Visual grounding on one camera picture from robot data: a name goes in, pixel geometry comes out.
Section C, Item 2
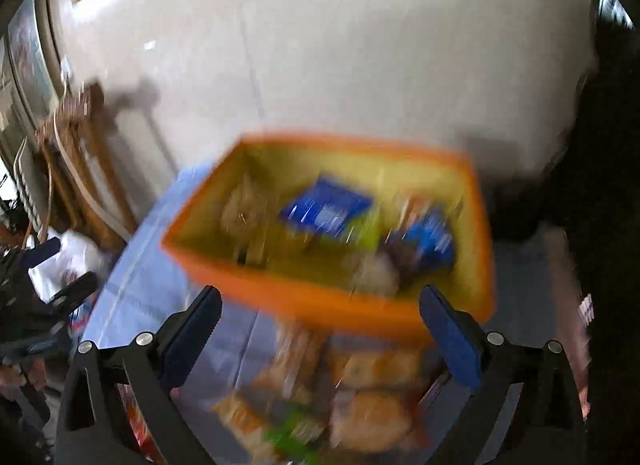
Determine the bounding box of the small blue snack packet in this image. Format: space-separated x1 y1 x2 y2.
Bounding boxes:
394 207 458 277

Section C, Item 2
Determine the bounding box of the pink cloth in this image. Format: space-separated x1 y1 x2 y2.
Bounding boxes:
542 227 597 398

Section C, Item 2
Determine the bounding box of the orange storage box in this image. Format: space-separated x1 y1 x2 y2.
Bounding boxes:
160 131 497 346

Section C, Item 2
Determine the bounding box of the white plastic bag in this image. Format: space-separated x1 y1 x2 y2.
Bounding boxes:
27 230 113 336

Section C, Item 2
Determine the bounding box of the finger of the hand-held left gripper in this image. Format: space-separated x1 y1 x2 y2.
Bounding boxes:
47 271 99 307

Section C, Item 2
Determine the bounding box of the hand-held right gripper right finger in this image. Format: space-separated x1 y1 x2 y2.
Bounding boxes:
419 284 590 465

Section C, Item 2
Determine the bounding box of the blue striped cloth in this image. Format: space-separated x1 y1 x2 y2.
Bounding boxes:
80 165 566 465

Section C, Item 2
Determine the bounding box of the pile of snack packets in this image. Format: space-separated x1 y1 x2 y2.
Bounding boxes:
120 320 453 465

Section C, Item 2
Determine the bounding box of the large blue snack packet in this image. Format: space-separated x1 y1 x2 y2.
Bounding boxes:
277 175 376 242

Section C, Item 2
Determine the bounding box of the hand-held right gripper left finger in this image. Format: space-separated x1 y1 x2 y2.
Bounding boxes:
55 285 223 465

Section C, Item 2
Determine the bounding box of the tan snack packet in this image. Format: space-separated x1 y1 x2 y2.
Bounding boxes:
220 174 272 247

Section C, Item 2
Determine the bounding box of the yellow-green snack packet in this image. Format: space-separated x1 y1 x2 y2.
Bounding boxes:
320 207 382 252

